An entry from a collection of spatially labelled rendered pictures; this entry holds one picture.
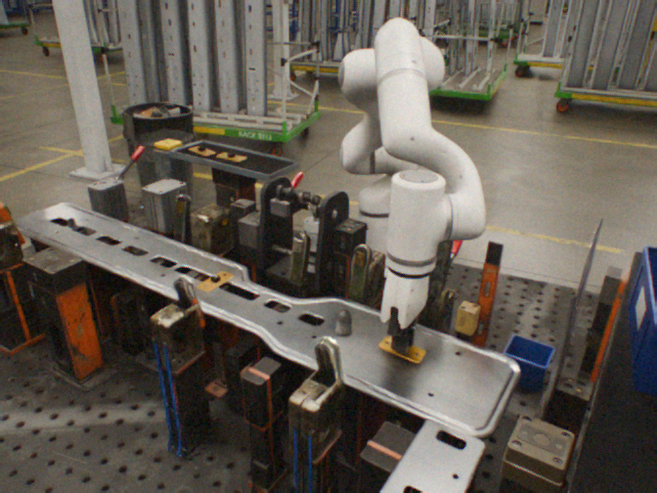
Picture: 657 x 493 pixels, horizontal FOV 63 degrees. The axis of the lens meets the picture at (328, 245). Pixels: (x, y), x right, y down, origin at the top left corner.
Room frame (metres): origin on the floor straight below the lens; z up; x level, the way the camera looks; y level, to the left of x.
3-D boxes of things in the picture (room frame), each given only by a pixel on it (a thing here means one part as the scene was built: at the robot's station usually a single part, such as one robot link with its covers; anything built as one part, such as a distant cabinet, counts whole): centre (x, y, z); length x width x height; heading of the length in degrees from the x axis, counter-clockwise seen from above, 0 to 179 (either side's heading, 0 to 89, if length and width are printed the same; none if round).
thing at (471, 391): (1.05, 0.28, 1.00); 1.38 x 0.22 x 0.02; 58
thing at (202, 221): (1.27, 0.31, 0.89); 0.13 x 0.11 x 0.38; 148
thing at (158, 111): (3.84, 1.24, 0.36); 0.54 x 0.50 x 0.73; 157
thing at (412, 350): (0.80, -0.14, 1.02); 0.08 x 0.04 x 0.01; 58
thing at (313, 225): (1.17, 0.06, 0.94); 0.18 x 0.13 x 0.49; 58
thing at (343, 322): (0.87, -0.03, 1.02); 0.03 x 0.03 x 0.07
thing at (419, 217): (0.80, -0.14, 1.29); 0.09 x 0.08 x 0.13; 93
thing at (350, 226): (1.11, -0.05, 0.91); 0.07 x 0.05 x 0.42; 148
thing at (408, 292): (0.80, -0.14, 1.14); 0.10 x 0.07 x 0.11; 148
